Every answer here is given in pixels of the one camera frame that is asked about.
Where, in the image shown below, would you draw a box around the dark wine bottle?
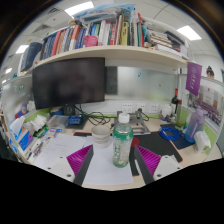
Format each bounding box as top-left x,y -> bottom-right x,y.
170,88 -> 180,114

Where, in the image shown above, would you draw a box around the coiled blue cable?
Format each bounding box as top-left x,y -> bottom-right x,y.
158,125 -> 184,142

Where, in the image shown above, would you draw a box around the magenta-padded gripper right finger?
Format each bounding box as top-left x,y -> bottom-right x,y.
133,145 -> 183,185

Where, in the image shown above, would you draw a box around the grey metal laptop stand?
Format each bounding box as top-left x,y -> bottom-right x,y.
113,108 -> 152,136

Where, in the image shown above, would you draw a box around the white tissue pack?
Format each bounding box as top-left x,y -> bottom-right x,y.
194,130 -> 212,154

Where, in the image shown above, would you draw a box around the black red-edged desk mat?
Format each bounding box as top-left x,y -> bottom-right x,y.
73,131 -> 184,177

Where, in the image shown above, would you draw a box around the purple pennant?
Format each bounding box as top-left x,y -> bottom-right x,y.
185,61 -> 203,97

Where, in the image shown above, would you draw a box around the flat round red coaster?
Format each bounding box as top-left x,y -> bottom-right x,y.
130,136 -> 141,148

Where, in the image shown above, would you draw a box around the black computer monitor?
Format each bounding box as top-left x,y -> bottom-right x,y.
32,57 -> 107,117

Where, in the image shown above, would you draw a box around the white shelf with books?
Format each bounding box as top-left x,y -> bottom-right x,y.
18,3 -> 198,76

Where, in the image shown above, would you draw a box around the tangled black cables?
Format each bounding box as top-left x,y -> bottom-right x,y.
74,104 -> 116,127

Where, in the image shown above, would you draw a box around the dark blue mouse pad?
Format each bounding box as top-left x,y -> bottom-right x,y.
159,123 -> 196,150

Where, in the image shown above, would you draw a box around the clear plastic box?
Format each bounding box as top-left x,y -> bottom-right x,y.
46,114 -> 70,131

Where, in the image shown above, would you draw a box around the crumpled white tissues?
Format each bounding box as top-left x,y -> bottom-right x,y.
31,114 -> 48,132

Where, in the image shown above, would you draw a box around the green drinking glass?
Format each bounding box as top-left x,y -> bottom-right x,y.
176,104 -> 189,128

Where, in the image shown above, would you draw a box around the blue tissue box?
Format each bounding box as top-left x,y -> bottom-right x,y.
9,115 -> 34,153

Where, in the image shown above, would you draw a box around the small blue electronic device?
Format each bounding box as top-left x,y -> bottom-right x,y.
67,114 -> 84,127

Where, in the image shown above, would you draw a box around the white lidded jar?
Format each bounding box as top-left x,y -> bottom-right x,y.
160,103 -> 173,119

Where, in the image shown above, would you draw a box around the plain white paper sheet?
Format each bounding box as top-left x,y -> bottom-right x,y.
82,134 -> 134,187

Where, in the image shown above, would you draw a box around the white paper sheet with writing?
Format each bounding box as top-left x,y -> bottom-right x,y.
33,133 -> 88,170

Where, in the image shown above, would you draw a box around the white wall socket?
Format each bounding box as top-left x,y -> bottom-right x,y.
148,103 -> 160,115
136,103 -> 148,114
121,103 -> 134,114

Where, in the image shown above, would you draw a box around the colourful photo poster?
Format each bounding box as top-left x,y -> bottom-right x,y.
189,86 -> 223,126

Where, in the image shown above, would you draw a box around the translucent purple water bottle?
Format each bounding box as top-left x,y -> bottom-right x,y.
184,106 -> 206,144

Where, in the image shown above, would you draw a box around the clear green-labelled drink bottle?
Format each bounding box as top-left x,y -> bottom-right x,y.
112,112 -> 135,169

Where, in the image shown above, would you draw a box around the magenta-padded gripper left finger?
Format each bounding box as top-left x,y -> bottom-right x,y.
44,144 -> 95,187

